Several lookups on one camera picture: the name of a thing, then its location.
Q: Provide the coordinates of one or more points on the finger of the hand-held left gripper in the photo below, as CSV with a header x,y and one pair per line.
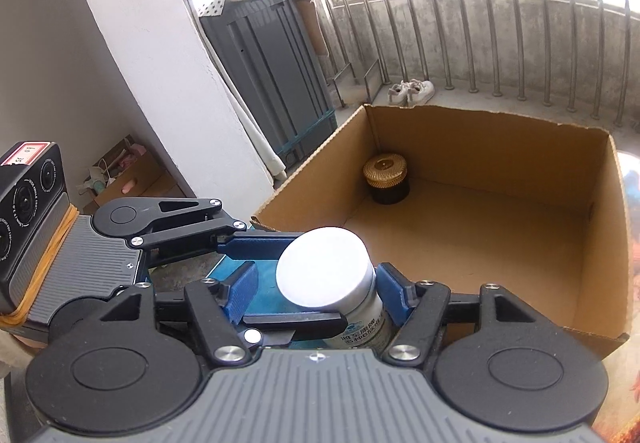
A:
x,y
255,245
295,320

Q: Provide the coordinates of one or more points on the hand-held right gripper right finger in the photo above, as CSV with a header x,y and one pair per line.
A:
x,y
392,290

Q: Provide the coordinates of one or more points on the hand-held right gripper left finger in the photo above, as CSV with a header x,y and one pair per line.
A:
x,y
242,295

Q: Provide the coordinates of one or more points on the white-capped supplement bottle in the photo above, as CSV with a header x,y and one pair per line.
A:
x,y
325,268

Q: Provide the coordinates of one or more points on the brown cardboard box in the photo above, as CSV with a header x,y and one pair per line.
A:
x,y
475,233

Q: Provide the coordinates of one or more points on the gold-lid dark jar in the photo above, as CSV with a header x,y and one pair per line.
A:
x,y
385,173

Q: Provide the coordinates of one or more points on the white rolled tube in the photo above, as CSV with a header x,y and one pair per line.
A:
x,y
272,158

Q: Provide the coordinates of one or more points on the small cluttered cardboard box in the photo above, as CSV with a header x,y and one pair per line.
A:
x,y
145,173

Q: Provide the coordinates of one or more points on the grey slatted cabinet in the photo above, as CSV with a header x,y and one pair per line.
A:
x,y
270,73

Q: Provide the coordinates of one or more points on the white sneaker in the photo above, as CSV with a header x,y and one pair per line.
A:
x,y
421,90
398,94

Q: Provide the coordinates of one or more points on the metal balcony railing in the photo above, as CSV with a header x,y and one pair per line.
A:
x,y
497,88

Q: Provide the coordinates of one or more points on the brown cardboard sheet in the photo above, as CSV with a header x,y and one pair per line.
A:
x,y
312,23

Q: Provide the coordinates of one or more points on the dotted white paper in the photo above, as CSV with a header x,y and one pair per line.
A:
x,y
215,5

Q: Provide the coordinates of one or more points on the seashell printed table mat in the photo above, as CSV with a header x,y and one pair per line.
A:
x,y
625,398

